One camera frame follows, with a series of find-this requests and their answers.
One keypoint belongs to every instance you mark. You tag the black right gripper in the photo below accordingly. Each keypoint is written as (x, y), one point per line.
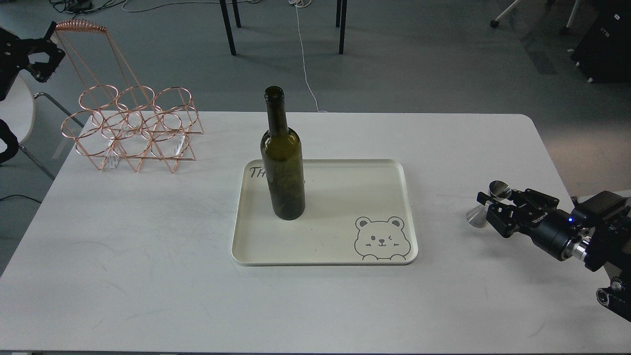
(536, 215)

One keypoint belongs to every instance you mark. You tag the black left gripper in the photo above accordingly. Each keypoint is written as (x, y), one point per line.
(14, 55)

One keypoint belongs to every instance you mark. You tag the steel double jigger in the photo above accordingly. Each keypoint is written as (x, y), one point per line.
(480, 213)

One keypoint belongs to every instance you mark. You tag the dark green wine bottle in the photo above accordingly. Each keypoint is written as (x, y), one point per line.
(281, 151)

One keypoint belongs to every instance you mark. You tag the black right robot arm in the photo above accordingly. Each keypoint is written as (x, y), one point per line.
(596, 231)

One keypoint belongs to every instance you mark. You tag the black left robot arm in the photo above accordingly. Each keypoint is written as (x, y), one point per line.
(38, 56)

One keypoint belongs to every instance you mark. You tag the cream bear serving tray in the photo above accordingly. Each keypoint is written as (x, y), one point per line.
(357, 213)

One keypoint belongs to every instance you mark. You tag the black equipment at top right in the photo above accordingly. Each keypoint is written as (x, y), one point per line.
(604, 53)

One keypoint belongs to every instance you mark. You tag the black table leg left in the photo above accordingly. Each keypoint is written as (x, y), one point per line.
(227, 22)

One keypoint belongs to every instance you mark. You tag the black table leg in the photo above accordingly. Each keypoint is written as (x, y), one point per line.
(227, 22)
(340, 23)

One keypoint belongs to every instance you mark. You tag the black table leg right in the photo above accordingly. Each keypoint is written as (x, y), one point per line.
(340, 23)

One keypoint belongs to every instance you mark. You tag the copper wire bottle rack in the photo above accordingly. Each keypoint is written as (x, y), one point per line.
(131, 122)

